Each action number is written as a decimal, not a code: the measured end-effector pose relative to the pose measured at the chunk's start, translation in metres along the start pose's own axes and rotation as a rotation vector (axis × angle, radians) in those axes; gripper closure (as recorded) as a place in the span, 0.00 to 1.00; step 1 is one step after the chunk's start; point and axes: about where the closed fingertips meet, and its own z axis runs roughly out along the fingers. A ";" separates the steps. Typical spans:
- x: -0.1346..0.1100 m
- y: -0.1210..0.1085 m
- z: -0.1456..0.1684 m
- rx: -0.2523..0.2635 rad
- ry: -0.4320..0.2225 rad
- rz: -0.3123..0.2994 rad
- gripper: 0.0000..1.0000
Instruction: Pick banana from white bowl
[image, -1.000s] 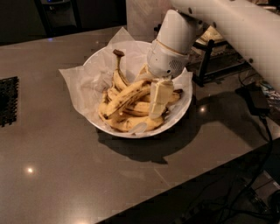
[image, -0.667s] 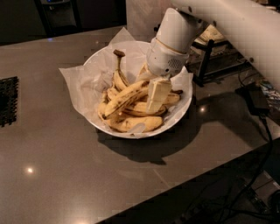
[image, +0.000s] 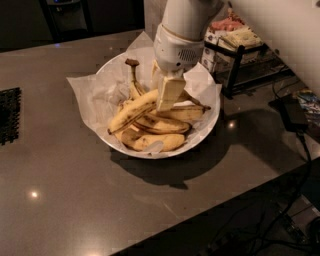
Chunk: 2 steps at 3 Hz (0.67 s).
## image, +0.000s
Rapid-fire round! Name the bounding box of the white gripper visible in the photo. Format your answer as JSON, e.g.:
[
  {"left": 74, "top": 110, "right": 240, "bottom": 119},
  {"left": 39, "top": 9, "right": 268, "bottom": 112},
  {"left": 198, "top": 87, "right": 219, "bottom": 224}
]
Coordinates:
[{"left": 150, "top": 24, "right": 204, "bottom": 112}]

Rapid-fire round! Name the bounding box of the spotted yellow banana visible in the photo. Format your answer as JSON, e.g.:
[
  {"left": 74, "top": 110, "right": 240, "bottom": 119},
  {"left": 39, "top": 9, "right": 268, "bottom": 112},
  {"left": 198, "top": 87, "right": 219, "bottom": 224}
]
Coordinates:
[{"left": 108, "top": 90, "right": 158, "bottom": 134}]

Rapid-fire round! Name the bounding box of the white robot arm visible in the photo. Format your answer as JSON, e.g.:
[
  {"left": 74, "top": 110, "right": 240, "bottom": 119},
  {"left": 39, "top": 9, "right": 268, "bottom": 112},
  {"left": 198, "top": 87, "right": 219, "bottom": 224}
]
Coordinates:
[{"left": 154, "top": 0, "right": 320, "bottom": 95}]

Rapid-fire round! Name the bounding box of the upright stem yellow banana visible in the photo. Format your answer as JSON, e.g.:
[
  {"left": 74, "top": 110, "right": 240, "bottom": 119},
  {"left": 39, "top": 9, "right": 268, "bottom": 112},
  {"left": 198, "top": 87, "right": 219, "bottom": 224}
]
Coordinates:
[{"left": 125, "top": 58, "right": 146, "bottom": 99}]

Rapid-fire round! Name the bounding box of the white bowl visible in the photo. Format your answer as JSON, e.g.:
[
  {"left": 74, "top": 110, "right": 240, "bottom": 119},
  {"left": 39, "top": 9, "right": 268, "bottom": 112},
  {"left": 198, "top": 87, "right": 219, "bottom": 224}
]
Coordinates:
[{"left": 96, "top": 48, "right": 221, "bottom": 159}]

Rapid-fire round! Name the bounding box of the right yellow banana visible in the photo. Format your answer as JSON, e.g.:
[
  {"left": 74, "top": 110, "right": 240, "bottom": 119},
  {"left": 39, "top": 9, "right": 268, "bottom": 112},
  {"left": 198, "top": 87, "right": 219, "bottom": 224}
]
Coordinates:
[{"left": 151, "top": 105, "right": 211, "bottom": 121}]

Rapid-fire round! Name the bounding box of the middle yellow banana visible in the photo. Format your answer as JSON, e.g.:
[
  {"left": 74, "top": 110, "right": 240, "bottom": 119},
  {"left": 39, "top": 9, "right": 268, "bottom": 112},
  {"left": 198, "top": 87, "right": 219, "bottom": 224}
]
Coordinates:
[{"left": 134, "top": 114, "right": 191, "bottom": 134}]

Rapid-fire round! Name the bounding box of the white paper liner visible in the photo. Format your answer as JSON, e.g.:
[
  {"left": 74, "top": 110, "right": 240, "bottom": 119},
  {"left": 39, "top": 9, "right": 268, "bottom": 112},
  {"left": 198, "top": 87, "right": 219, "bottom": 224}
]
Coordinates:
[{"left": 66, "top": 31, "right": 223, "bottom": 155}]

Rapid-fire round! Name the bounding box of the pink snack packet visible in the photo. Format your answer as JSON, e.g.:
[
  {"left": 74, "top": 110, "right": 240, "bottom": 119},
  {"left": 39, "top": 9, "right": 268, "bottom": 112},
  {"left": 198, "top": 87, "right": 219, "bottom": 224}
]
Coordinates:
[{"left": 210, "top": 17, "right": 245, "bottom": 31}]

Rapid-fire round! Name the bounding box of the cream snack packets stack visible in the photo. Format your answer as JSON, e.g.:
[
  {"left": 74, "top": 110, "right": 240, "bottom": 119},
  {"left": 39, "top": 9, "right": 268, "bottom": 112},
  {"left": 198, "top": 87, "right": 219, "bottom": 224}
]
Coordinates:
[{"left": 219, "top": 27, "right": 263, "bottom": 49}]

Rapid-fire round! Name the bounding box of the dark appliance in background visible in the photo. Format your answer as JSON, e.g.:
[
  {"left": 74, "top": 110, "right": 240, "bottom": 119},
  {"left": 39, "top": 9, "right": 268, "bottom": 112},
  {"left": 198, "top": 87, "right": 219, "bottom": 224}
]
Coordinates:
[{"left": 39, "top": 0, "right": 93, "bottom": 43}]

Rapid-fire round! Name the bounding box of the black power adapter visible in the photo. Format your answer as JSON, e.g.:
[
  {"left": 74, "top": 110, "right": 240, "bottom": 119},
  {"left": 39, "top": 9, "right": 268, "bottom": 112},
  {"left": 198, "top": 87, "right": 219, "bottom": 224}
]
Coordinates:
[{"left": 268, "top": 95, "right": 308, "bottom": 132}]

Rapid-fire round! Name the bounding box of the black mesh mat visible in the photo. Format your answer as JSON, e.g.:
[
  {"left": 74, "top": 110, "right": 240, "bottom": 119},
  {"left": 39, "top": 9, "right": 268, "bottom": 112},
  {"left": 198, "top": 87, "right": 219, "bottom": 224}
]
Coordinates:
[{"left": 0, "top": 87, "right": 21, "bottom": 145}]

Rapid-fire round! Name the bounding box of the black wire snack rack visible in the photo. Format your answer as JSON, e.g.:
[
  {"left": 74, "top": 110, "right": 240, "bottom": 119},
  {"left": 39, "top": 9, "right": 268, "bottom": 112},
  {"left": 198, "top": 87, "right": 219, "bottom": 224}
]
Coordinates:
[{"left": 202, "top": 31, "right": 293, "bottom": 99}]

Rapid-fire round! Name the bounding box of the black power cable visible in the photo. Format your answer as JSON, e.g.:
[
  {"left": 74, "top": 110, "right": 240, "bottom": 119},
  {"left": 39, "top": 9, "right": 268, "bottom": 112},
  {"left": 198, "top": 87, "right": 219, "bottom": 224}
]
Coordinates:
[{"left": 199, "top": 64, "right": 320, "bottom": 256}]

